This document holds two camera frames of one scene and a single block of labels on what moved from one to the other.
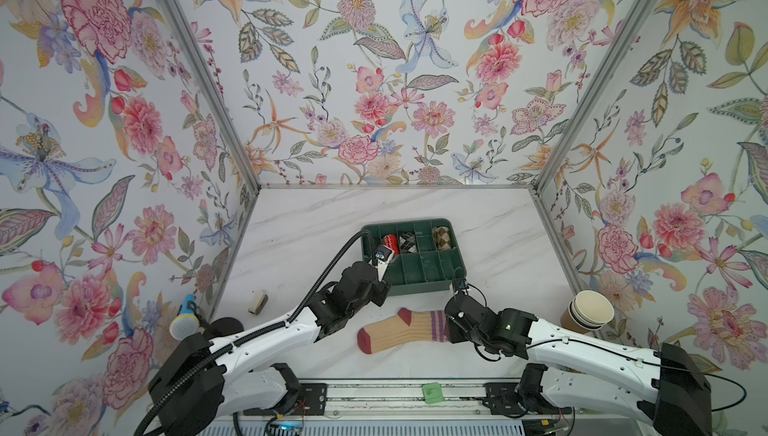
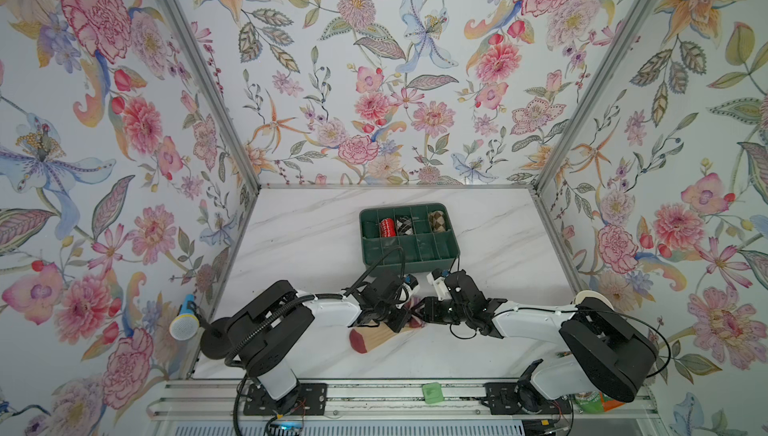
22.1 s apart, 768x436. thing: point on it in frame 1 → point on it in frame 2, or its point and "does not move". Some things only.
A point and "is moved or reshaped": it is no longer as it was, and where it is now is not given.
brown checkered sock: [442, 237] → [437, 221]
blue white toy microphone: [186, 324] does not move
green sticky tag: [433, 392] does not move
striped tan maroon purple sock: [405, 326] is moved or reshaped
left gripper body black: [375, 294] → [392, 315]
